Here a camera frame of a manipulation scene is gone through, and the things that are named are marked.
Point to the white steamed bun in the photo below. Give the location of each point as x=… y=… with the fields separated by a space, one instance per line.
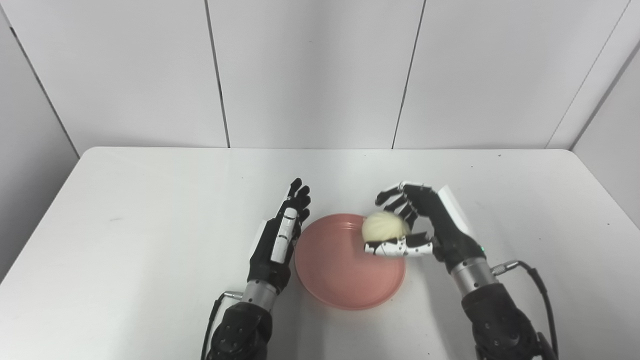
x=384 y=227

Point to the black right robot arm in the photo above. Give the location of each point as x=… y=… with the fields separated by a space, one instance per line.
x=500 y=315

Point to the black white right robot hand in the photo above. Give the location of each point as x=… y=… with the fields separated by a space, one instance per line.
x=440 y=225

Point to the pink round plate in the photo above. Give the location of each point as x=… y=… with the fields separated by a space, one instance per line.
x=340 y=265

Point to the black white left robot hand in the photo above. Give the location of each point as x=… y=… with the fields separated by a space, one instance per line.
x=280 y=240

